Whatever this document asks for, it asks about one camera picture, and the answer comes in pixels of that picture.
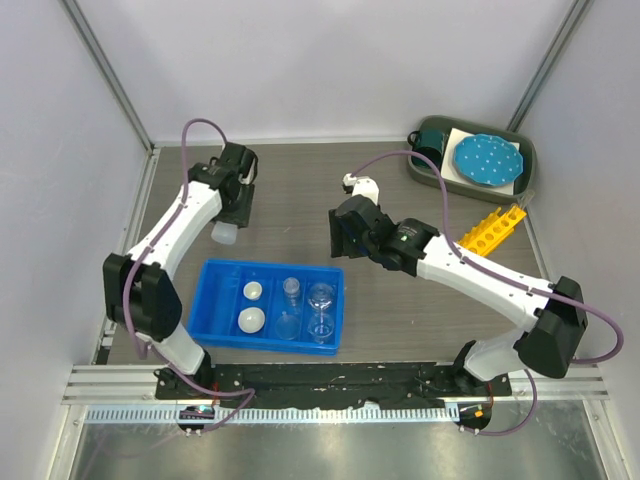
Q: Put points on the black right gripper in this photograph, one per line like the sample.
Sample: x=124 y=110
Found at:
x=339 y=235

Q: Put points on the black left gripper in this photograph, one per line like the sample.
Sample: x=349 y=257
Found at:
x=241 y=216

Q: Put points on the small clear glass beaker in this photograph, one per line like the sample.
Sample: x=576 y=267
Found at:
x=292 y=295

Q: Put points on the white wash bottle red cap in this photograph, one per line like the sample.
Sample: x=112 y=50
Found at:
x=224 y=233

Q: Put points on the tall clear glass beaker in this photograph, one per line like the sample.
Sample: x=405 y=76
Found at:
x=321 y=327

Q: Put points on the small white ceramic crucible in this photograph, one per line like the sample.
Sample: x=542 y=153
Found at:
x=253 y=290

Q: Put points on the white ceramic evaporating dish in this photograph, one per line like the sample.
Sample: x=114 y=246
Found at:
x=251 y=320

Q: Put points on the blue plastic divided bin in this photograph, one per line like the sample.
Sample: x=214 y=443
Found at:
x=219 y=299

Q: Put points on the yellow test tube rack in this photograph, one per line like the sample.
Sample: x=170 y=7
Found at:
x=484 y=238

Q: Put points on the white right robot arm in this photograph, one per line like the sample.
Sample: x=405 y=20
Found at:
x=547 y=326

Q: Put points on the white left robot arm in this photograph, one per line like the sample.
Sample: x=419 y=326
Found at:
x=138 y=286

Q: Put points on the grey-green plastic tray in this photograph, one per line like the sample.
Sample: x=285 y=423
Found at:
x=446 y=124

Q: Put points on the white square plate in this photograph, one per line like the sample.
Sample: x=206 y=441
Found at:
x=448 y=171

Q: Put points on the dark green mug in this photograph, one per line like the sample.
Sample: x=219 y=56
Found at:
x=430 y=143

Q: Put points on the blue polka dot plate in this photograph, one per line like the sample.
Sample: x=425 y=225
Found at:
x=488 y=160

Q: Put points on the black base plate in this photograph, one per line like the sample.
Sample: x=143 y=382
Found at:
x=338 y=386

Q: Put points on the aluminium frame rail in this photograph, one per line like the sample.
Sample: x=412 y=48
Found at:
x=110 y=384

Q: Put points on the white slotted cable duct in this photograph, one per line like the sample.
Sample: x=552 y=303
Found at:
x=201 y=414

